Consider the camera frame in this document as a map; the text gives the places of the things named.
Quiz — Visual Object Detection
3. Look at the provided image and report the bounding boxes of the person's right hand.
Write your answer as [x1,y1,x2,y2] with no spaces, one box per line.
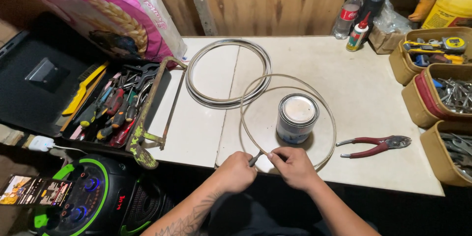
[267,146,321,192]

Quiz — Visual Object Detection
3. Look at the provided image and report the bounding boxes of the person's left hand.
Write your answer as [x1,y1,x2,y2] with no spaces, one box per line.
[213,151,258,194]

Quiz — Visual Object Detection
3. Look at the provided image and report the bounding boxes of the thin metal wire hoop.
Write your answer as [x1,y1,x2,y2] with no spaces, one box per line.
[240,74,337,170]

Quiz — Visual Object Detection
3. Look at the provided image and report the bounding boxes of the metal paint can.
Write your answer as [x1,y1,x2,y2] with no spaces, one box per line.
[276,93,320,145]

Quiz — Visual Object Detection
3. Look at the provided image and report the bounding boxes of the person's dark trousers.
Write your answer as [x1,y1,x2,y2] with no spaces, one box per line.
[199,192,332,236]

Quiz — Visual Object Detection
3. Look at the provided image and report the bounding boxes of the rusty green hacksaw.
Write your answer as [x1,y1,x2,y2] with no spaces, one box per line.
[125,56,188,170]

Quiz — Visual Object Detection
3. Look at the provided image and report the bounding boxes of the black and green speaker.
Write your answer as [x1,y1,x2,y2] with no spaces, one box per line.
[34,154,174,236]

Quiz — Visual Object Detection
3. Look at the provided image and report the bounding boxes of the black tool tray with screwdrivers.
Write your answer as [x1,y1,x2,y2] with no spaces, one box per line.
[61,63,172,153]

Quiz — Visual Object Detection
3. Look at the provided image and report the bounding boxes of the small glue bottle red tip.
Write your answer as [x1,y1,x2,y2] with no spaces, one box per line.
[346,12,371,52]

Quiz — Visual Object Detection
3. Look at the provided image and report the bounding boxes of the tan tub with wrenches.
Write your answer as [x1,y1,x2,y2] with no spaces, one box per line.
[420,120,472,187]

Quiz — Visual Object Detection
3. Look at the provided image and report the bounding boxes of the tan tub with rivets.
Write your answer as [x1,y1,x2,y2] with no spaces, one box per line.
[401,63,472,129]

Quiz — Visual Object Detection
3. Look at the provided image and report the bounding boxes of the clear soda bottle red cap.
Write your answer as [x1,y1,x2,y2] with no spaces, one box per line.
[333,0,364,40]

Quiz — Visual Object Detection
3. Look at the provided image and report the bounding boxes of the clear plastic bag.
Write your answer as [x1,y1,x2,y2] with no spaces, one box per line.
[373,0,413,35]

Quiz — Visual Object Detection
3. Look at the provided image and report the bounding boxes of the tan tub with measuring tape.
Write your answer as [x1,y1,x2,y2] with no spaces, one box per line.
[389,27,472,86]

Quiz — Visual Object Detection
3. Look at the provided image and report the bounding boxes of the dark bottle white cap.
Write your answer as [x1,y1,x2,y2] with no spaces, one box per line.
[358,0,391,38]

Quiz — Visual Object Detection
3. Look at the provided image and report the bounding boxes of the smartphone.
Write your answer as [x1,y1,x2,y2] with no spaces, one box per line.
[0,175,74,207]

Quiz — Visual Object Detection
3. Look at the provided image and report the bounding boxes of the pink grain sack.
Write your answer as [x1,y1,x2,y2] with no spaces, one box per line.
[13,0,187,68]

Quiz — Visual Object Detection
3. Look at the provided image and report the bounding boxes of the black toolbox lid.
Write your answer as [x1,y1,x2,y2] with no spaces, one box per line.
[0,13,107,137]

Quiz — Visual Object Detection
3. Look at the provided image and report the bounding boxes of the yellow plastic jug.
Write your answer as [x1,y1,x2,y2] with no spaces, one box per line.
[421,0,472,29]

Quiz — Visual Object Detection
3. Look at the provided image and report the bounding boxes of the red-handled pliers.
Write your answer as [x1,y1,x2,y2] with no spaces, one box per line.
[336,135,412,159]

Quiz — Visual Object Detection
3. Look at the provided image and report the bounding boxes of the coil of grey cable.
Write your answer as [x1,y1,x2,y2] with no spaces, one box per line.
[185,38,273,110]

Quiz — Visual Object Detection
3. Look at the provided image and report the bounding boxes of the yellow-handled wire brush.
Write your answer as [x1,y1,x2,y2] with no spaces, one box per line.
[61,61,110,116]

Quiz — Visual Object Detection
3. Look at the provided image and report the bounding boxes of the white charger with cable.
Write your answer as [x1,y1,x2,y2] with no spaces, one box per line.
[28,135,87,154]

